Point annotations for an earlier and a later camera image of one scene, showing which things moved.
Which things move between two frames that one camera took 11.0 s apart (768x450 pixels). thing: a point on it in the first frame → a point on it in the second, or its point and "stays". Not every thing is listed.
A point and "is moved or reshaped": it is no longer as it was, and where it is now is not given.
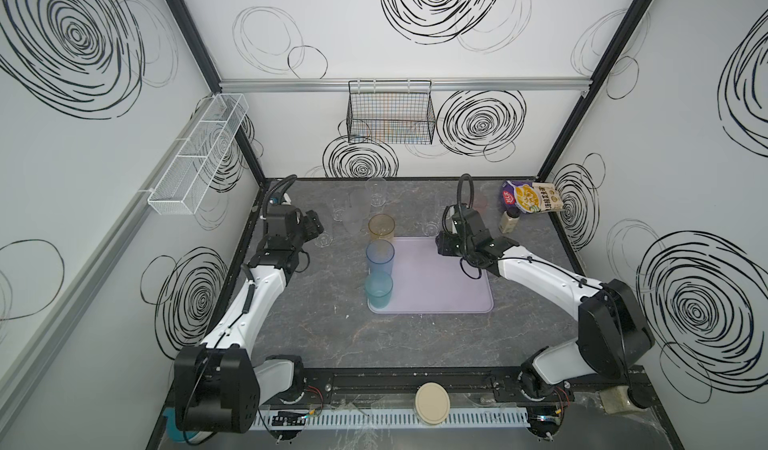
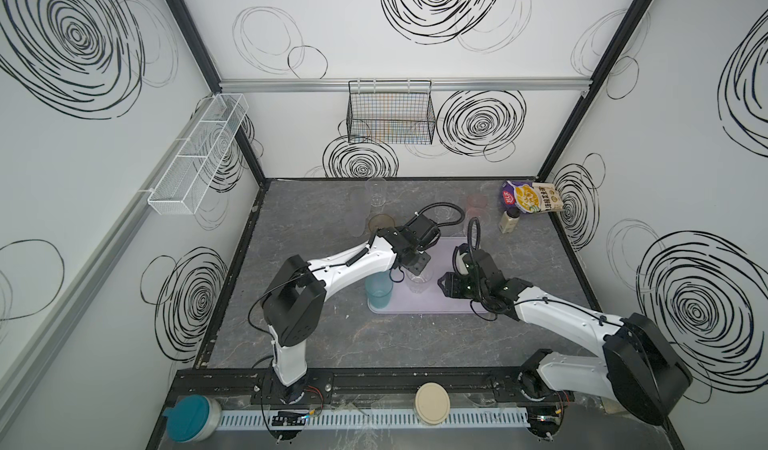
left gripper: [309, 223] → [417, 261]
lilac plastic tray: [424, 281] stays
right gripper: [448, 241] → [452, 285]
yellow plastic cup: [381, 227] stays
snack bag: [531, 197] stays
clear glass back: [377, 188] stays
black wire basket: [390, 112] stays
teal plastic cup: [378, 289] stays
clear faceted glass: [430, 220] is moved or reshaped
